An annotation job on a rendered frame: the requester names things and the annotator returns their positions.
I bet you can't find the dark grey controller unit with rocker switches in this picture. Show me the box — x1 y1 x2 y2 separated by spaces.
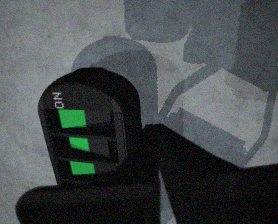
37 67 142 185

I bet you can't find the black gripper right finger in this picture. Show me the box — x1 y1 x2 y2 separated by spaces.
154 124 278 224

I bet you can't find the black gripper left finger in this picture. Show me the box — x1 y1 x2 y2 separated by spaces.
15 124 161 224

